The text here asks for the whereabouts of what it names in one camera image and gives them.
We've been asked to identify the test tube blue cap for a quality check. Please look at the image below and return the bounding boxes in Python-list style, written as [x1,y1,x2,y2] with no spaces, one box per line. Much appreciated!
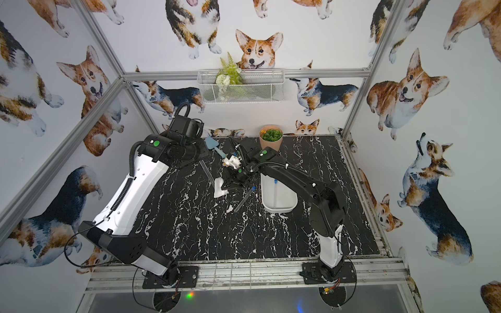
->
[199,160,215,187]
[234,186,256,213]
[273,179,279,208]

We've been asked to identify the white rectangular tray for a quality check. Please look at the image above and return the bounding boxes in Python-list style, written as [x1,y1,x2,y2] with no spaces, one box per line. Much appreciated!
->
[260,174,298,214]

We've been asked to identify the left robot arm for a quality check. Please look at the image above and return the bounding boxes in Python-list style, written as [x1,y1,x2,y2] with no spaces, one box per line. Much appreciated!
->
[78,111,208,286]

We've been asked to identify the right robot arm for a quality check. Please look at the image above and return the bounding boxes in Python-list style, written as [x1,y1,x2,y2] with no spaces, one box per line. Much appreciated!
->
[221,136,346,284]

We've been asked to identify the teal small trowel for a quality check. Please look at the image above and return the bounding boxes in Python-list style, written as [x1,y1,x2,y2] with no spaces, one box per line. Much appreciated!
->
[204,137,226,159]

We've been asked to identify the peach plant pot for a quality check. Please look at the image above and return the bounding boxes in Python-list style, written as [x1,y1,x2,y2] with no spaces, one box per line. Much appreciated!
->
[259,125,283,151]

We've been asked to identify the green fern plant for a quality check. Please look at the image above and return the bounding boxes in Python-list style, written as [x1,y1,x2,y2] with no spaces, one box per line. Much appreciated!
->
[215,53,243,101]

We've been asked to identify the white wire basket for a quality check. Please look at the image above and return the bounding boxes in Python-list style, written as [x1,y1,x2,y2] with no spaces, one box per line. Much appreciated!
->
[197,69,285,104]

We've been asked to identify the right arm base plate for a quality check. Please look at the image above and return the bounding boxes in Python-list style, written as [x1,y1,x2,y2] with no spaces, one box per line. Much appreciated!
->
[300,261,357,284]

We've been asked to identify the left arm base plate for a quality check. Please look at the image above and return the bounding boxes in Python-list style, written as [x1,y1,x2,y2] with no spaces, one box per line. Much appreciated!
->
[142,266,200,290]

